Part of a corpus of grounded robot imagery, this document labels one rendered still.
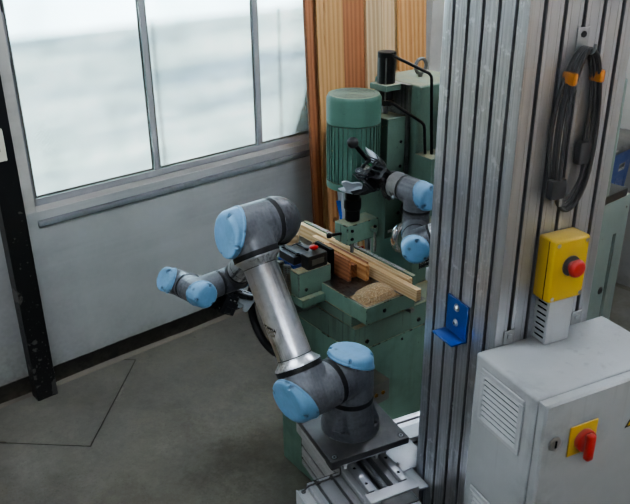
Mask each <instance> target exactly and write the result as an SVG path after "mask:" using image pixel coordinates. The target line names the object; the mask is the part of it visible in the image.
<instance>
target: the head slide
mask: <svg viewBox="0 0 630 504"><path fill-rule="evenodd" d="M405 122H406V116H404V115H401V114H397V113H394V112H390V111H388V106H382V109H381V136H380V158H381V159H382V160H383V161H384V162H385V163H386V166H387V169H388V170H389V171H398V172H402V173H403V169H404V145H405ZM360 197H361V198H362V199H361V209H360V213H363V212H367V213H369V214H371V215H373V216H375V217H377V218H378V231H377V236H379V237H381V238H383V239H385V238H389V237H391V233H392V232H389V233H388V230H390V229H393V228H394V227H395V225H396V224H397V223H398V222H400V221H401V216H402V214H401V211H400V208H401V205H402V201H400V200H398V199H396V198H394V199H391V200H390V201H389V200H387V199H385V198H383V195H382V192H381V189H379V191H375V192H372V193H369V194H366V195H360Z"/></svg>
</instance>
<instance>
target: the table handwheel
mask: <svg viewBox="0 0 630 504"><path fill-rule="evenodd" d="M294 305H295V308H296V311H297V313H300V312H303V311H306V310H308V309H311V308H314V307H316V306H317V304H315V305H312V306H309V307H306V308H304V309H302V308H301V307H299V306H297V305H296V304H294ZM248 315H249V319H250V323H251V325H252V328H253V330H254V333H255V335H256V337H257V338H258V340H259V342H260V343H261V345H262V346H263V347H264V348H265V349H266V350H267V351H268V352H269V353H270V354H271V355H272V356H274V357H276V356H275V353H274V350H273V348H272V345H271V343H270V341H269V340H268V339H267V337H266V336H265V334H264V332H263V330H262V328H261V326H260V324H259V321H258V318H257V314H256V309H255V302H254V303H253V304H252V306H251V307H250V309H249V310H248Z"/></svg>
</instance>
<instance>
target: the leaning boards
mask: <svg viewBox="0 0 630 504"><path fill-rule="evenodd" d="M302 2H303V24H304V45H305V66H306V87H307V108H308V129H309V150H310V171H311V192H312V213H313V224H316V225H318V226H320V227H322V228H324V229H326V230H328V231H330V232H332V233H335V221H337V220H339V212H338V207H337V203H336V201H337V200H338V195H337V191H334V190H332V189H330V188H328V187H327V184H326V122H327V121H326V96H327V94H328V92H330V91H331V90H335V89H340V88H368V89H372V88H370V82H375V77H376V76H377V54H378V51H379V50H394V51H396V56H398V57H400V58H402V59H405V60H407V61H409V62H411V63H413V64H414V63H415V61H416V60H417V59H418V58H419V57H425V58H426V0H302ZM413 69H414V68H413V67H411V66H409V65H407V64H405V63H403V62H401V61H399V60H397V59H396V72H401V71H407V70H413Z"/></svg>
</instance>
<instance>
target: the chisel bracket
mask: <svg viewBox="0 0 630 504"><path fill-rule="evenodd" d="M373 225H377V227H378V218H377V217H375V216H373V215H371V214H369V213H367V212H363V213H360V220H359V221H356V222H349V221H346V220H345V218H343V219H340V220H337V221H335V233H337V232H341V233H342V235H337V236H335V240H337V241H339V242H341V243H343V244H345V245H351V244H354V243H357V242H360V241H363V240H366V239H369V238H372V237H373V235H374V234H373V233H374V232H372V231H370V227H372V226H373Z"/></svg>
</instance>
